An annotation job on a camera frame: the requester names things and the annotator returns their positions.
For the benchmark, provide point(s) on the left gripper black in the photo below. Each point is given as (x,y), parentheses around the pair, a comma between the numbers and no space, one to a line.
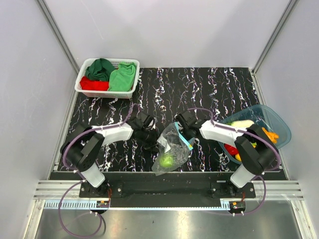
(153,145)

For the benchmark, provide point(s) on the clear zip top bag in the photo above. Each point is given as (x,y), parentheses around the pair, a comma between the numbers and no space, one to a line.
(180,149)

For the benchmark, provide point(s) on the red fake bell pepper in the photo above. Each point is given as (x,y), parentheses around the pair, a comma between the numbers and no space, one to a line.
(231,150)

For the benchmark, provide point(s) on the beige fake egg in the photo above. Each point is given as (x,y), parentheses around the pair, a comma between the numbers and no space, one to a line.
(242,123)

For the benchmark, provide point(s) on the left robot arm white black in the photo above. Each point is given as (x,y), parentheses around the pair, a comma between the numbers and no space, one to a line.
(81,148)

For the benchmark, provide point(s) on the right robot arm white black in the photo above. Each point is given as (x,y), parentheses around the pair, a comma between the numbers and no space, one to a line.
(256,150)

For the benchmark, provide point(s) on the orange fake mango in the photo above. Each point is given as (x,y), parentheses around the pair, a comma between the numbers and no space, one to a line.
(237,156)

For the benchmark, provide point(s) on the orange fake food piece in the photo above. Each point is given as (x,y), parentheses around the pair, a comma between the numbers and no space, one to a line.
(271,135)

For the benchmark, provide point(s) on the white paper label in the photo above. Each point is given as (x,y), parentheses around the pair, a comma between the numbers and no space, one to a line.
(164,143)

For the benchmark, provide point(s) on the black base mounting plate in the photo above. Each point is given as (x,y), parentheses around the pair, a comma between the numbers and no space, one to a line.
(170,190)

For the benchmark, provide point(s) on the light green cloth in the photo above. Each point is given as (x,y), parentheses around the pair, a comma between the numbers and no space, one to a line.
(122,79)

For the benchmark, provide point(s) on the white plastic basket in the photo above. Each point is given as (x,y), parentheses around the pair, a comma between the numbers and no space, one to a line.
(107,94)

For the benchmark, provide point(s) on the teal plastic container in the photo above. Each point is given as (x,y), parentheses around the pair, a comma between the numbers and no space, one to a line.
(264,117)

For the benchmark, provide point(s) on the red cloth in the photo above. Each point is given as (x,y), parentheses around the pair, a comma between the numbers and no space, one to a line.
(87,84)

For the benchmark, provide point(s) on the dark green cloth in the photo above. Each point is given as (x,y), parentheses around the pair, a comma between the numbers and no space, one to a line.
(100,70)

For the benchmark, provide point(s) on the aluminium frame rail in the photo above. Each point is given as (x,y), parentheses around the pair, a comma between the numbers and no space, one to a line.
(277,212)

